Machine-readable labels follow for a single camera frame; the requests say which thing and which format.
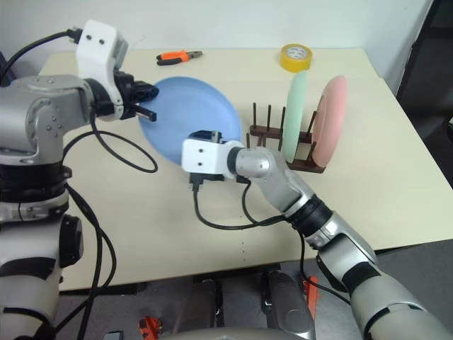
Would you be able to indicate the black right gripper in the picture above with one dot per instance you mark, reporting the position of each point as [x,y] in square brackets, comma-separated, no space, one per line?
[205,136]

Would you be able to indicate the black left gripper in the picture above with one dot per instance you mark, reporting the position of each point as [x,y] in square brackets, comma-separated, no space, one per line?
[126,95]

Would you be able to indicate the blue plastic plate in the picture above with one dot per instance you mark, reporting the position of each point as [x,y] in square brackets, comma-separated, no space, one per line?
[198,106]

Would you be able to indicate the green plastic plate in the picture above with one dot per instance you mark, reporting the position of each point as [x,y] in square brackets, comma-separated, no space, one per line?
[295,113]

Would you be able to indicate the pink plastic plate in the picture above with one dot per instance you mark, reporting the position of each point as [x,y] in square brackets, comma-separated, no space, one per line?
[329,124]

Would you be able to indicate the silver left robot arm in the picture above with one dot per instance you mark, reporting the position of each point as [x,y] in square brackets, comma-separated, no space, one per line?
[42,102]

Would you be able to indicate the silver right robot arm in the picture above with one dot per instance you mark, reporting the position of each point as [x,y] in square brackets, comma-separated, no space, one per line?
[283,177]

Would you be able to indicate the brown wooden dish rack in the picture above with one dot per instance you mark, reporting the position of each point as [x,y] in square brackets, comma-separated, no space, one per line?
[263,130]

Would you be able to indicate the orange black pliers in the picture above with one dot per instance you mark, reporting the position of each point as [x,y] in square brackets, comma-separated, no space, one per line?
[173,56]

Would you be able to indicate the yellow tape roll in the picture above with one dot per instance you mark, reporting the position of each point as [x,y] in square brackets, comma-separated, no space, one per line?
[295,63]

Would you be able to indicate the dark rounded leg shape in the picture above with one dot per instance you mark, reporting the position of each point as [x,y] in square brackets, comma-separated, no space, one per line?
[210,301]
[286,304]

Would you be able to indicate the orange clamp tool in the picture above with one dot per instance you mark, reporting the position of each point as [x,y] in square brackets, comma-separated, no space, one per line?
[312,294]

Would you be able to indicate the orange black tool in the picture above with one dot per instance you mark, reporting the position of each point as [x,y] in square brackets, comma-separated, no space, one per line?
[150,327]

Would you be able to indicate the beige robot torso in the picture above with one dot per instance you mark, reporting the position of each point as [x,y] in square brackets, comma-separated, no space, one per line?
[240,334]

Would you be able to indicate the dark background equipment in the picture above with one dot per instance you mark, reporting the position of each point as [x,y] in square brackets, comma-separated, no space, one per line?
[428,42]

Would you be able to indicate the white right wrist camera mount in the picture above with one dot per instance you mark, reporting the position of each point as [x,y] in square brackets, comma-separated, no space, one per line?
[205,159]

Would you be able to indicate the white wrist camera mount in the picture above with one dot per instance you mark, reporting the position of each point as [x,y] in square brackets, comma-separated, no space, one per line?
[95,53]
[205,159]

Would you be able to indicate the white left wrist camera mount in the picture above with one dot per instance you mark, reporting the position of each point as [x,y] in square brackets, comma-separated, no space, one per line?
[95,53]

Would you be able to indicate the black table frame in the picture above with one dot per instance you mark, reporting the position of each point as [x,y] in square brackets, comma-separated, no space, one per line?
[102,288]

